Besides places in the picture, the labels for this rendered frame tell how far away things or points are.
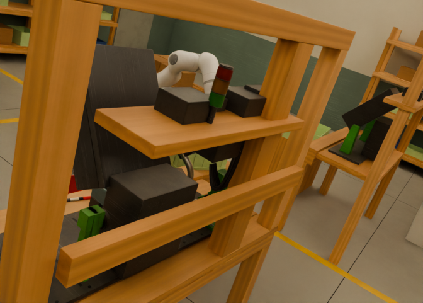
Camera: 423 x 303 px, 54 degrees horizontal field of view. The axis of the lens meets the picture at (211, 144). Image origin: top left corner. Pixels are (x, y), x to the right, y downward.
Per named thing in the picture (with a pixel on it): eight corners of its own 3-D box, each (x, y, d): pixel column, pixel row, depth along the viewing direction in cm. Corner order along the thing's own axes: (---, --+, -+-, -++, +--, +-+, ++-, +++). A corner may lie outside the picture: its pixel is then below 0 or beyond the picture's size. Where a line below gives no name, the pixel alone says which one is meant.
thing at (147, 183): (91, 252, 158) (108, 174, 147) (148, 230, 182) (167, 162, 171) (122, 280, 149) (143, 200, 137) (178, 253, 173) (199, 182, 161)
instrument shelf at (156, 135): (92, 121, 118) (95, 108, 117) (254, 107, 190) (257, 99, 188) (152, 160, 106) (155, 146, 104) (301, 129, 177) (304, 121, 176)
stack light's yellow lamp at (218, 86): (208, 89, 130) (211, 76, 129) (217, 89, 134) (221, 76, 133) (219, 95, 128) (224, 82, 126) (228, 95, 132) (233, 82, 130)
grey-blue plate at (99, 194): (87, 208, 184) (92, 181, 179) (90, 207, 185) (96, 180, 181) (99, 220, 179) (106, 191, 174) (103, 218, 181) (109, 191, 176)
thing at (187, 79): (133, 74, 802) (138, 51, 787) (163, 75, 866) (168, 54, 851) (177, 97, 741) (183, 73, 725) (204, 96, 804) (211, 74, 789)
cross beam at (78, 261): (54, 276, 103) (60, 247, 99) (289, 180, 206) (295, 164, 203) (66, 288, 100) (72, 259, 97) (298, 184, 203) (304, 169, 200)
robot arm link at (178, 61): (152, 105, 251) (129, 103, 240) (148, 87, 253) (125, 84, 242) (204, 68, 216) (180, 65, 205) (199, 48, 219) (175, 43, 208)
